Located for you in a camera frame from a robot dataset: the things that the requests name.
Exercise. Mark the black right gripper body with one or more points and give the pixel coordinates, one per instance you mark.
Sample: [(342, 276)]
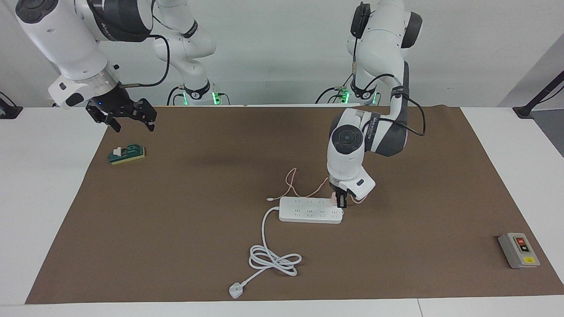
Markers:
[(110, 103)]

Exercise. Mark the white power strip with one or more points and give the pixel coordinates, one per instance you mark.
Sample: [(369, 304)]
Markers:
[(308, 213)]

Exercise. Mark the brown table mat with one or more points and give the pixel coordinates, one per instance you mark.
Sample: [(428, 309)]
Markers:
[(220, 264)]

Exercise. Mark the black clamp stand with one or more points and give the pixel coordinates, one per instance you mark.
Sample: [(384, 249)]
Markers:
[(524, 111), (9, 112)]

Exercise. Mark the grey on-off switch box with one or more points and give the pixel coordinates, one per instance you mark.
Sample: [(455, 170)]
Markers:
[(517, 251)]

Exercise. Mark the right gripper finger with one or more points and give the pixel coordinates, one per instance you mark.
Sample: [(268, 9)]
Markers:
[(110, 121), (145, 112)]

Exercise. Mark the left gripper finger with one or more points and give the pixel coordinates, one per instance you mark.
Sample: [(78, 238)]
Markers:
[(342, 202)]

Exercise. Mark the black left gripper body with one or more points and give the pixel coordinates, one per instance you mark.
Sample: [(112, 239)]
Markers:
[(341, 193)]

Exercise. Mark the green knife switch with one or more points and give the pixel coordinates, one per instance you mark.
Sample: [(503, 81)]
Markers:
[(130, 154)]

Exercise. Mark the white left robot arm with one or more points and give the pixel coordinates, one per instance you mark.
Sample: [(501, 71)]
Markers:
[(348, 154)]

